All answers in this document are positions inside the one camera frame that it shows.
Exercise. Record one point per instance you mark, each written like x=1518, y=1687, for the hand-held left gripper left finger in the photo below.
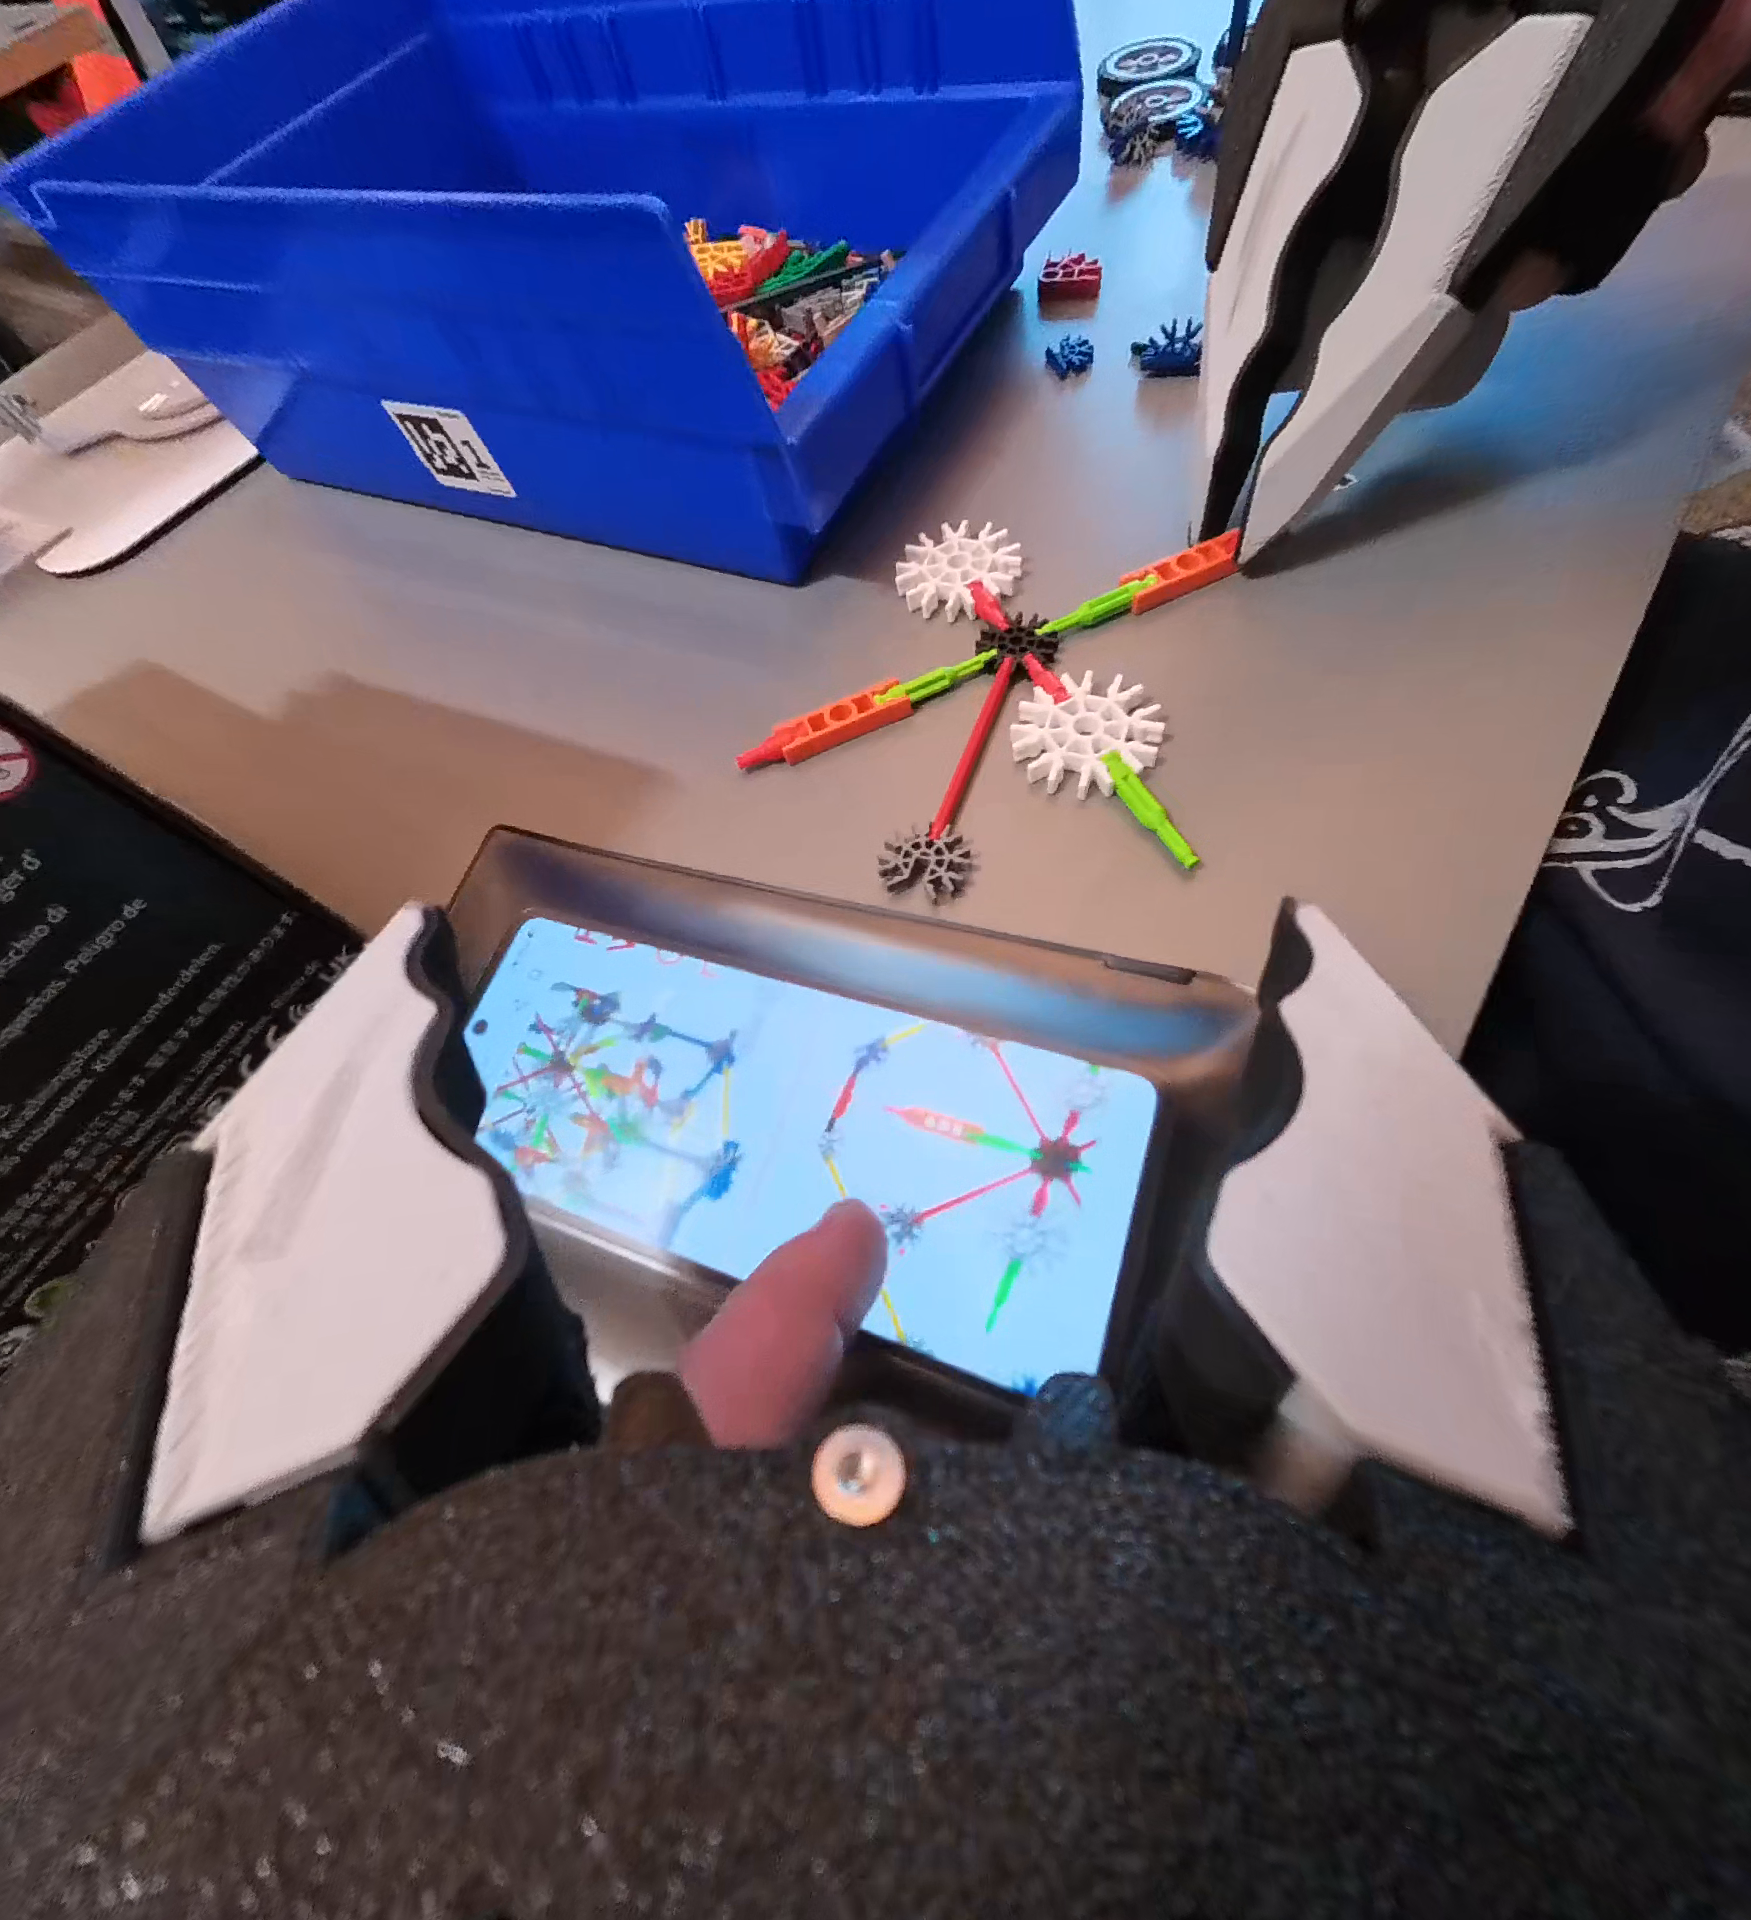
x=305, y=1231

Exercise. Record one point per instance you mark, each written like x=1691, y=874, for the blue plastic bin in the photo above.
x=440, y=345

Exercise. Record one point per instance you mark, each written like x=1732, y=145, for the black framed tablet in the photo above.
x=816, y=1080

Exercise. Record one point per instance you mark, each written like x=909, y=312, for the small red toy connector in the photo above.
x=1069, y=277

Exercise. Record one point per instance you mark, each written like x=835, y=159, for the pile of colourful toy pieces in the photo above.
x=786, y=286

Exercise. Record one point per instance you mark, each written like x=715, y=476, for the white flat stand base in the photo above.
x=125, y=481

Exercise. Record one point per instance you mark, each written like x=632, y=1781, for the small blue toy connector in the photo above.
x=1068, y=355
x=1168, y=348

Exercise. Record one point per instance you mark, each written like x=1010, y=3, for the short red toy rod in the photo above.
x=759, y=752

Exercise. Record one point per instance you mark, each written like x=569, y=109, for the black cardboard box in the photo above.
x=65, y=975

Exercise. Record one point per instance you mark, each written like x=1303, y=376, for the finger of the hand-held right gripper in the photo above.
x=1431, y=272
x=1279, y=197

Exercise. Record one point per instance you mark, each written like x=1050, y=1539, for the star toy rod model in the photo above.
x=1017, y=643

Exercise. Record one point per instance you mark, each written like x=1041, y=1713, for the toy vehicle model with wheels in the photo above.
x=1153, y=89

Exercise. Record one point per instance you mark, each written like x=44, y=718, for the person's left hand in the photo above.
x=786, y=1319

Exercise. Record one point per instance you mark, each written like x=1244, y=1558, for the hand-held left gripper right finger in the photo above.
x=1385, y=1231

